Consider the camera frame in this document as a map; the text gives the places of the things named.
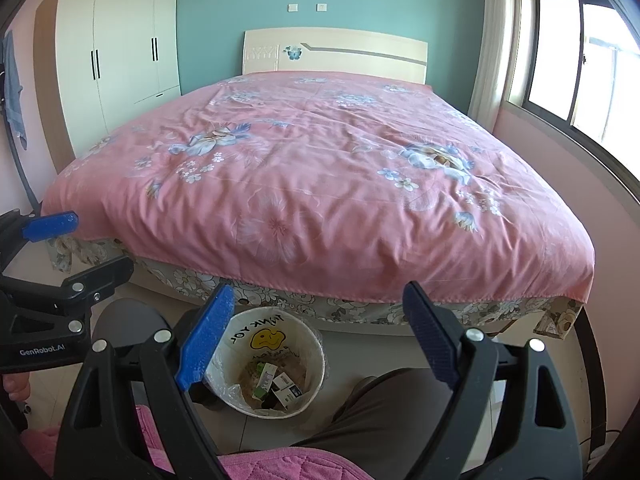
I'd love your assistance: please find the small green box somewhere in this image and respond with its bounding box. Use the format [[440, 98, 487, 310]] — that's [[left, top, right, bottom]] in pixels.
[[251, 361, 279, 402]]

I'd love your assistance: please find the cream curtain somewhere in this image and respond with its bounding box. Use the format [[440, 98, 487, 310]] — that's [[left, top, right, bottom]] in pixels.
[[467, 0, 522, 134]]

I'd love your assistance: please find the window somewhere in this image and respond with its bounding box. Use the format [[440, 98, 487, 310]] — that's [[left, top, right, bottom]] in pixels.
[[502, 0, 640, 187]]

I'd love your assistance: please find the white smiley trash bin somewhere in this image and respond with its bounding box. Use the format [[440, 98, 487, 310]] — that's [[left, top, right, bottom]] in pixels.
[[205, 306, 326, 419]]

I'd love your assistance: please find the cream butterfly headboard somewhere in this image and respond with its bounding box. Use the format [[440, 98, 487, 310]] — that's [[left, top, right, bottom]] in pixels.
[[243, 27, 429, 86]]

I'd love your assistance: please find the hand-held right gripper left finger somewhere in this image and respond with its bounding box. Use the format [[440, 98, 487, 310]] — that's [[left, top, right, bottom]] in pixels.
[[54, 283, 236, 480]]

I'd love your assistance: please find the person's right leg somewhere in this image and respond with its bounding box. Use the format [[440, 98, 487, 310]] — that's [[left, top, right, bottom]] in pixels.
[[289, 367, 463, 463]]

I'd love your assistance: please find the pink floral bed sheet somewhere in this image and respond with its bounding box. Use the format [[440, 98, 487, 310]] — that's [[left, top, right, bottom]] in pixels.
[[41, 72, 597, 306]]

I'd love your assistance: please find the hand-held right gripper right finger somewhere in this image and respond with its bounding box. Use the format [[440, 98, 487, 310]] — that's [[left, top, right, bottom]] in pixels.
[[402, 280, 584, 480]]

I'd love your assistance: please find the white wardrobe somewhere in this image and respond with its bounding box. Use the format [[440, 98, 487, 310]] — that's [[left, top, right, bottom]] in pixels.
[[54, 0, 182, 159]]

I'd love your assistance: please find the black and white box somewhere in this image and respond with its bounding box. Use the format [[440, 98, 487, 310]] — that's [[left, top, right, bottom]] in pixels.
[[270, 372, 306, 409]]

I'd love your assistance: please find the pink quilted cushion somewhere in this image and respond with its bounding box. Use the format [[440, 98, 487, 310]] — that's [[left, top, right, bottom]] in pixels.
[[20, 402, 383, 480]]

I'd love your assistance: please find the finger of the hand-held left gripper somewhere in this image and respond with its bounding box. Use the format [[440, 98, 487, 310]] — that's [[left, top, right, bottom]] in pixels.
[[0, 254, 135, 313], [0, 211, 80, 281]]

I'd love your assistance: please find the black stand pole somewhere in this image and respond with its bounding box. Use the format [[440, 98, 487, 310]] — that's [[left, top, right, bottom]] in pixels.
[[4, 107, 43, 211]]

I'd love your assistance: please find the grey floral bed skirt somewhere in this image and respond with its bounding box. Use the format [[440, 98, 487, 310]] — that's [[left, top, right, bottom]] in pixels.
[[45, 234, 583, 342]]

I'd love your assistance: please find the blue hanging cloth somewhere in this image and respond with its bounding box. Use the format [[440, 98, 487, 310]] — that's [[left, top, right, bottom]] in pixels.
[[0, 30, 27, 152]]

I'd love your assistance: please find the person's left hand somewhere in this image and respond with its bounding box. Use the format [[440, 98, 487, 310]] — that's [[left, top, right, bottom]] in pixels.
[[0, 373, 34, 404]]

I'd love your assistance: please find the clear plastic bin liner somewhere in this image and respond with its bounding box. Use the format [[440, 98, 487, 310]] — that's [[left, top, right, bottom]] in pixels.
[[207, 310, 326, 418]]

